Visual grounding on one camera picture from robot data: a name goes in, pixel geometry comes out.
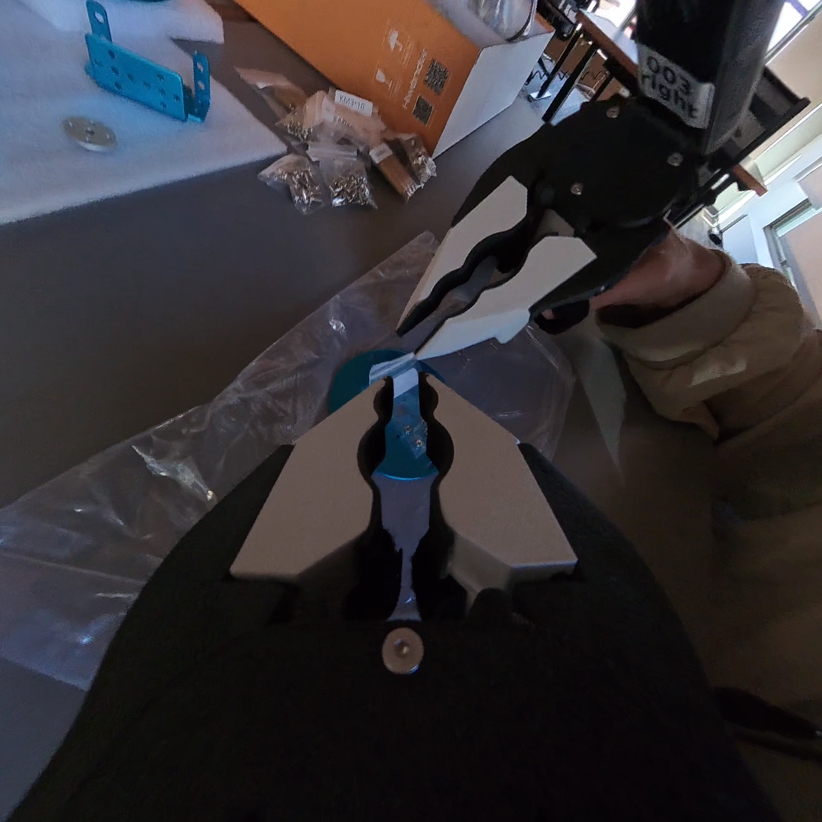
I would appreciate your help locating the grey desk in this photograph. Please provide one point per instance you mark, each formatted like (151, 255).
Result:
(160, 289)

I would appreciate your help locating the perforated blue U bracket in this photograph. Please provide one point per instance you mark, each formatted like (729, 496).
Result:
(148, 83)

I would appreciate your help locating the bubble wrap packet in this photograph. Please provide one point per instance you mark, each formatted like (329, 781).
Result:
(501, 13)

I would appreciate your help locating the small clear screw bag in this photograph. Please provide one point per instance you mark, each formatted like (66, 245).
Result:
(404, 382)

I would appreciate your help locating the orange cardboard box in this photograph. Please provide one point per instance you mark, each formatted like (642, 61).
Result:
(353, 38)

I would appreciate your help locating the teal round metal plate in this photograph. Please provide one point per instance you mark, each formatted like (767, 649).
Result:
(350, 385)

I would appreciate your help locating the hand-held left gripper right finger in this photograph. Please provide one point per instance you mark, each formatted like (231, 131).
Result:
(507, 507)

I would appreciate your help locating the wood-edged table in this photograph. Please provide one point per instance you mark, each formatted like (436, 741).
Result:
(603, 32)

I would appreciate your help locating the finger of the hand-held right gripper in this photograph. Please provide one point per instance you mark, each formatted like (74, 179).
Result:
(514, 302)
(475, 225)

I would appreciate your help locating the white foam sheet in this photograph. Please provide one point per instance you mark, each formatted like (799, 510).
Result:
(64, 160)

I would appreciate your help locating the person's right forearm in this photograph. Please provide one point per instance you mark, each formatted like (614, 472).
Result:
(738, 385)

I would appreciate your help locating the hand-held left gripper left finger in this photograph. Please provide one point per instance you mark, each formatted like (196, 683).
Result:
(308, 507)

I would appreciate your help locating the pile of small hardware bags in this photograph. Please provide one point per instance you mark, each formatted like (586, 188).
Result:
(340, 160)

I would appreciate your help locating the small silver round hub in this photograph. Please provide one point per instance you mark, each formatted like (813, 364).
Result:
(90, 133)

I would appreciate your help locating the clear plastic bag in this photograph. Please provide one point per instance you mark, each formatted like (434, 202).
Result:
(128, 514)

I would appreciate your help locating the person's right hand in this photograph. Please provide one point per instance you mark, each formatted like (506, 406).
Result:
(674, 270)

